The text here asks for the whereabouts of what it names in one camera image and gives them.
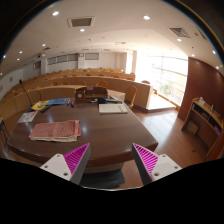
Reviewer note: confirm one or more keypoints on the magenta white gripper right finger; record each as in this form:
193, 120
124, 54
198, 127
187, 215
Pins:
151, 166

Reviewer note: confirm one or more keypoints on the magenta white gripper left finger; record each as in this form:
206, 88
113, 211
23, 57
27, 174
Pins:
70, 166

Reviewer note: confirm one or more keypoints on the red patterned folded towel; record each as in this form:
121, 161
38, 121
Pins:
66, 131

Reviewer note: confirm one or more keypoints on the cardboard box under shelf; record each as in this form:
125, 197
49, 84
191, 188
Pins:
192, 127

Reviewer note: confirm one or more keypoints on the white booklet with picture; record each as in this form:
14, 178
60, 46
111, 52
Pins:
27, 117

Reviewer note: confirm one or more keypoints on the wooden shelf cabinet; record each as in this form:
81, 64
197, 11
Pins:
210, 123

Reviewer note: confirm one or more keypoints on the yellow paper item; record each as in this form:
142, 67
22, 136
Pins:
40, 105

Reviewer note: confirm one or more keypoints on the long curved wooden bench desk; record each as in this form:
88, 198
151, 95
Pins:
66, 88

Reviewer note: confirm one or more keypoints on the wooden desktop organizer box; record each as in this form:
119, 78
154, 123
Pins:
87, 93

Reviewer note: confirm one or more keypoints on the wooden chair behind table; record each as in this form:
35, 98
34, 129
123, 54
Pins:
130, 94

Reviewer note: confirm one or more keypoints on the black gooseneck microphone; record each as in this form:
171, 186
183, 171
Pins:
21, 83

